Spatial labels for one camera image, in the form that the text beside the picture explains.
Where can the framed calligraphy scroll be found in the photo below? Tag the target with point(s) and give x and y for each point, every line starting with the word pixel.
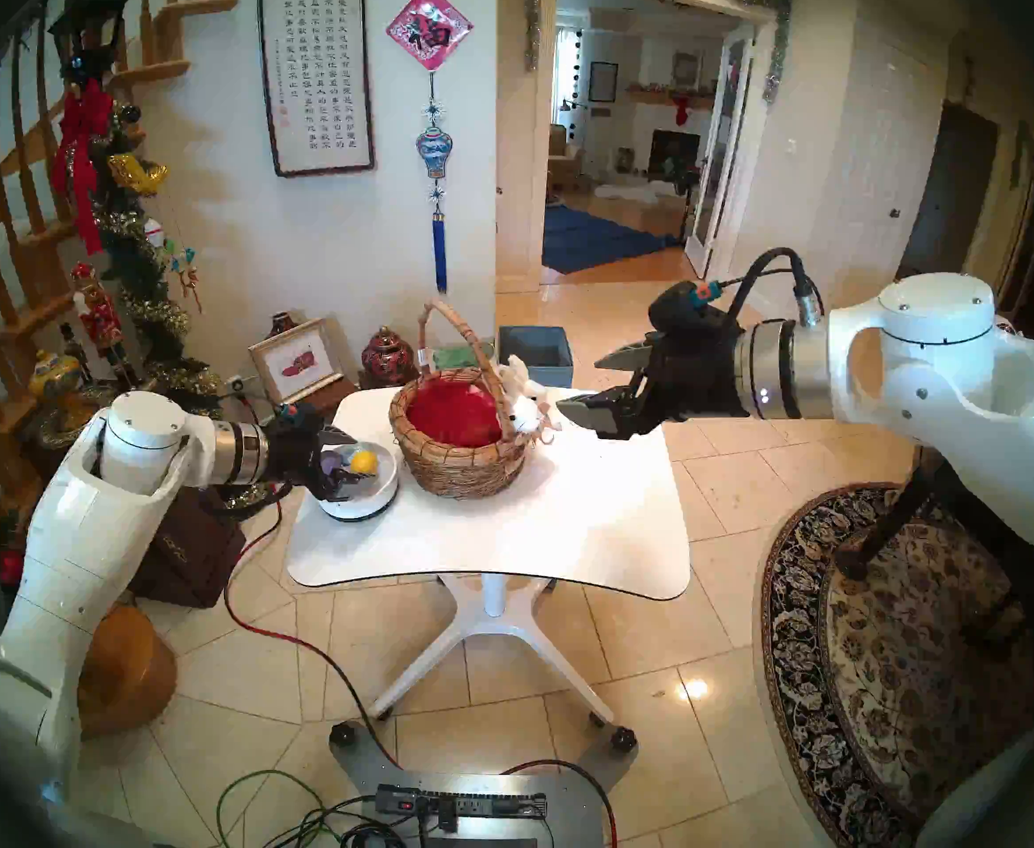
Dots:
pixel 315 69

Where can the red diamond fu decoration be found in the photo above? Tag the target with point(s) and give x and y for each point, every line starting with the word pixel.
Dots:
pixel 429 26

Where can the small framed red picture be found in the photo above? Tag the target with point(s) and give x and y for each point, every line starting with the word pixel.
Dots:
pixel 296 360

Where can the black framed wall picture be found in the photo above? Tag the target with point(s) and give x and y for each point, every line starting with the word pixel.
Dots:
pixel 603 82

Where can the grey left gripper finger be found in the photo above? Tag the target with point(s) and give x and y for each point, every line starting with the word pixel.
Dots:
pixel 344 487
pixel 338 437

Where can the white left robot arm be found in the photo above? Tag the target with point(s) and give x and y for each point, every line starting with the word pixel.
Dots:
pixel 66 546

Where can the white glass door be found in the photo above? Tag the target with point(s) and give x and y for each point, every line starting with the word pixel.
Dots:
pixel 724 148

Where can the yellow easter egg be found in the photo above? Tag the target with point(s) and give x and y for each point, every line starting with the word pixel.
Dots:
pixel 363 462

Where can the red ball ornament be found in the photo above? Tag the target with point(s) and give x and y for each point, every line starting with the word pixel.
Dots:
pixel 11 567

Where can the silver tinsel doorway garland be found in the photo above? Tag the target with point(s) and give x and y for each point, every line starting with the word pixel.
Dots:
pixel 777 51

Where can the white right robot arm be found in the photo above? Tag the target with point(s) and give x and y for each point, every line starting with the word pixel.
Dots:
pixel 967 396

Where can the white wall plug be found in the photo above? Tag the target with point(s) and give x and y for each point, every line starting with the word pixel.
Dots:
pixel 236 383

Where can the yellow cloisonne urn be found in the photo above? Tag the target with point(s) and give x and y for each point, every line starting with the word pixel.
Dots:
pixel 56 374

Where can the red fabric basket lining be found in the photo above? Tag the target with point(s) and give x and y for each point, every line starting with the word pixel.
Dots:
pixel 455 413

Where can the black power strip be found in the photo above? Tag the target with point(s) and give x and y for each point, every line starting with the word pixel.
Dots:
pixel 481 804

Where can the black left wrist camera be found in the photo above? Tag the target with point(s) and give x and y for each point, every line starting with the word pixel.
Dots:
pixel 300 416

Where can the wooden stair banister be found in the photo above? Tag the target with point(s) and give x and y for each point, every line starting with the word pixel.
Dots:
pixel 194 5

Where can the red ribbon bow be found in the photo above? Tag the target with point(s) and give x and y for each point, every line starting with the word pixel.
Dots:
pixel 79 148

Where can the red ceramic lidded jar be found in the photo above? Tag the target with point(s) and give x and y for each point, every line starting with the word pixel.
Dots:
pixel 387 359

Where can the dark wooden side table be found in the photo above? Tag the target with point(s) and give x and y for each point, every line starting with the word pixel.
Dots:
pixel 190 555

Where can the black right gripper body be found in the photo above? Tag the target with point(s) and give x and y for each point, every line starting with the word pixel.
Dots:
pixel 693 374

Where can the blue floor rug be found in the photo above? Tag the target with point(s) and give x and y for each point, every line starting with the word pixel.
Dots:
pixel 596 241

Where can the black lantern lamp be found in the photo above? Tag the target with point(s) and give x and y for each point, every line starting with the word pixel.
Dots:
pixel 88 29

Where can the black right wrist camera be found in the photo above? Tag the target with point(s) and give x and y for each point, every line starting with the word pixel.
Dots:
pixel 680 303

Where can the red christmas stocking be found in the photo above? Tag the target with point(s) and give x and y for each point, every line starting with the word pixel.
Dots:
pixel 681 110

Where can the brown wooden jar stand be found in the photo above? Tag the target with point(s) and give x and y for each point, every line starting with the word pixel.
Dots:
pixel 371 385

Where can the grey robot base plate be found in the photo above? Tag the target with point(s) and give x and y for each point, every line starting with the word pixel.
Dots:
pixel 570 793

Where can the white plush bunny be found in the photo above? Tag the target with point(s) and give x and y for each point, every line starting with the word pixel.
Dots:
pixel 517 376
pixel 530 413

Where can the blue vase hanging with tassel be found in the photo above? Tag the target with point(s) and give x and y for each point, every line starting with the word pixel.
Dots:
pixel 435 153

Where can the ornate decorative plate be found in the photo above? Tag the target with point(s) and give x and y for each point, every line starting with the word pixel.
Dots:
pixel 66 418

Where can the white round bowl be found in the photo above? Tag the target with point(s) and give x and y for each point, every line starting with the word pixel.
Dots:
pixel 377 502

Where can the blue fabric storage bin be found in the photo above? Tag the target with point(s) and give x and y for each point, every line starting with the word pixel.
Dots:
pixel 543 347

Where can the small dark nutcracker figure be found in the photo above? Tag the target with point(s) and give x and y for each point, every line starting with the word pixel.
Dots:
pixel 75 347

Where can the green jade stone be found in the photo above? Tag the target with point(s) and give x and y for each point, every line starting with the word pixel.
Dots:
pixel 455 356

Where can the white panel door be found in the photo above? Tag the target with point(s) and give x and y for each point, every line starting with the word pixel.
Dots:
pixel 879 175

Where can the black base knob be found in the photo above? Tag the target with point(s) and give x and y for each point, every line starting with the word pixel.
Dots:
pixel 624 738
pixel 343 734

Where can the colourful hanging ornaments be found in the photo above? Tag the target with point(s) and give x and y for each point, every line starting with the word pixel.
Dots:
pixel 185 263

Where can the light framed wall picture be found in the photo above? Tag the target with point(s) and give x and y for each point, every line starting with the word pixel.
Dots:
pixel 686 69

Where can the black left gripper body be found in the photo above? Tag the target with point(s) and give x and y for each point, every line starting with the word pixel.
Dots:
pixel 291 458

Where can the green garland with gold tinsel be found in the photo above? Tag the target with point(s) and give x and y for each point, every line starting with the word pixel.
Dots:
pixel 141 272

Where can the white table pedestal base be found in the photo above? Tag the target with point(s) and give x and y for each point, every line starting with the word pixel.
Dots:
pixel 490 617

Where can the red nutcracker figure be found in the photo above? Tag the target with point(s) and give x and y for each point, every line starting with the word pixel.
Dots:
pixel 100 316

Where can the beige armchair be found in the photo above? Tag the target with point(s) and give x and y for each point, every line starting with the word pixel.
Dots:
pixel 565 157

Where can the black fireplace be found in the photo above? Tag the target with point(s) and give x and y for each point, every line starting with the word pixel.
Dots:
pixel 674 153

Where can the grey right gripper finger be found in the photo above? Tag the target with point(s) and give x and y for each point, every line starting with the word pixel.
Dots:
pixel 609 412
pixel 632 360

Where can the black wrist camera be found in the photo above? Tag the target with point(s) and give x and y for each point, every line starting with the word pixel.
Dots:
pixel 680 303
pixel 300 416

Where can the large oriental floral rug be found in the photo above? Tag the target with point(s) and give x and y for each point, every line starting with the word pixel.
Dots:
pixel 817 749

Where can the small black vase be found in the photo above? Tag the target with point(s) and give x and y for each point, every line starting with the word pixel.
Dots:
pixel 283 322

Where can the white egg ornament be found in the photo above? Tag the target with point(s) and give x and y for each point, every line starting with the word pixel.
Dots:
pixel 155 232

